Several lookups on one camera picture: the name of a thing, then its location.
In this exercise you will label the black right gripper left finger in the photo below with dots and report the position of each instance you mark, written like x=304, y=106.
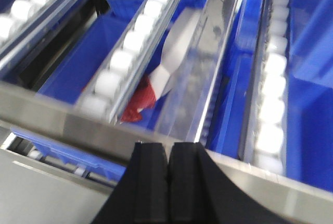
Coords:
x=141, y=196

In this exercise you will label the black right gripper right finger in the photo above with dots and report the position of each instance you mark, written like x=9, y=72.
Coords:
x=200, y=192

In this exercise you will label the blue bin on lower shelf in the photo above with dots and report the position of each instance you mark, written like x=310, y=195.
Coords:
x=70, y=155

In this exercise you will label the silver shelf front beam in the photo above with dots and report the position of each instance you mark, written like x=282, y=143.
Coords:
x=47, y=117

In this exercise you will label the right white roller track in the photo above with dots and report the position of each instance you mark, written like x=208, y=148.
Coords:
x=264, y=131

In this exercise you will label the white roller track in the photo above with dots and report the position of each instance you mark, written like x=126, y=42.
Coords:
x=25, y=24
x=112, y=86
x=264, y=131

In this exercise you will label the middle white roller track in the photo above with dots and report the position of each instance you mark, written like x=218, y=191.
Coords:
x=112, y=86

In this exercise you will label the blue bin at right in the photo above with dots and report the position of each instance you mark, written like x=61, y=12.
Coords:
x=309, y=70

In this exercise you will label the white spray bottle red trigger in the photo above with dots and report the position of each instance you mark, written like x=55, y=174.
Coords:
x=160, y=81

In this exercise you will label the blue bin under rollers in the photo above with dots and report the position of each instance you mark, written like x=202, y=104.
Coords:
x=70, y=78

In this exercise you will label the left white roller track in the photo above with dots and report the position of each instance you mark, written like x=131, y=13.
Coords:
x=25, y=24

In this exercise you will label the silver metal divider rail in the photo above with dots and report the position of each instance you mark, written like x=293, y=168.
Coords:
x=189, y=108

